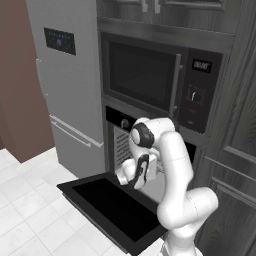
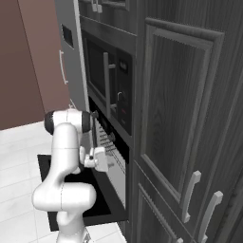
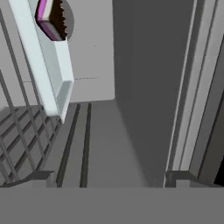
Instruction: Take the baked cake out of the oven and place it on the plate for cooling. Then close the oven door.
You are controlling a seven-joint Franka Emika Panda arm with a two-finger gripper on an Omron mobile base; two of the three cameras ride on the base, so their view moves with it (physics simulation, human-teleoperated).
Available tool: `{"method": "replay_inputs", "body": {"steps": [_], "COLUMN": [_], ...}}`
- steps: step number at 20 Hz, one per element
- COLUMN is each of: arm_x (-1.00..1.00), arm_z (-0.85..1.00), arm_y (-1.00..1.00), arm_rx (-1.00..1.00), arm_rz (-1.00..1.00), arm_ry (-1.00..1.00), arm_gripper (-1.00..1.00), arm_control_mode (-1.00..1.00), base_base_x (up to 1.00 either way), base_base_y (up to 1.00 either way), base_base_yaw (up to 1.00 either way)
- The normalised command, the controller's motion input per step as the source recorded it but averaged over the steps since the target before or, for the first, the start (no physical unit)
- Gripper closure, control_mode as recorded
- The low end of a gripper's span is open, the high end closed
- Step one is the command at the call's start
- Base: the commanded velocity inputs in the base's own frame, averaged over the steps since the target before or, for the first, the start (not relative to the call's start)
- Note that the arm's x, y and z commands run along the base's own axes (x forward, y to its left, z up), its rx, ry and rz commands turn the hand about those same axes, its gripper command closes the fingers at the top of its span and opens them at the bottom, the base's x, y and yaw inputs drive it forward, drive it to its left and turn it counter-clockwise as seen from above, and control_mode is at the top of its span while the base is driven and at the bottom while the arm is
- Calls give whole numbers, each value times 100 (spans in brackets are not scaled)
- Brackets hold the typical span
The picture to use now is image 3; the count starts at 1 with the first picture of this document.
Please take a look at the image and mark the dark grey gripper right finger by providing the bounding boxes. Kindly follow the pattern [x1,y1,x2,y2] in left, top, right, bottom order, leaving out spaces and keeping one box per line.
[164,170,224,188]

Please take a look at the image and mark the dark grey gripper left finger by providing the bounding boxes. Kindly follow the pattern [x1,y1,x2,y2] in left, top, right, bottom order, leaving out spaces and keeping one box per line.
[1,170,57,188]

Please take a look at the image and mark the grey oven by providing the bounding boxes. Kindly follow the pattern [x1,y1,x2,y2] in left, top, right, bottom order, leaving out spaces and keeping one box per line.
[0,0,224,188]

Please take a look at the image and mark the pink and brown cake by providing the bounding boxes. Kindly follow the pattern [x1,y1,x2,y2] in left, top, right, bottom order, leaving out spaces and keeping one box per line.
[34,0,69,42]

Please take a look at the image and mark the grey wire oven rack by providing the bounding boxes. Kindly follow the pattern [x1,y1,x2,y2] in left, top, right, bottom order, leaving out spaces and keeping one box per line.
[0,8,64,188]

